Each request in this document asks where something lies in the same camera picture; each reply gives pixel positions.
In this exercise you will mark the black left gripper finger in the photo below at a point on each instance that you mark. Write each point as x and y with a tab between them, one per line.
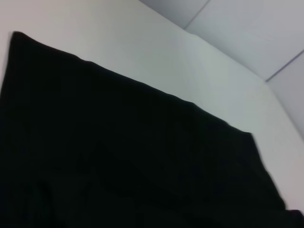
297	219

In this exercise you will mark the black shirt with white print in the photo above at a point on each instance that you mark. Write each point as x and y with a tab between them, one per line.
118	154

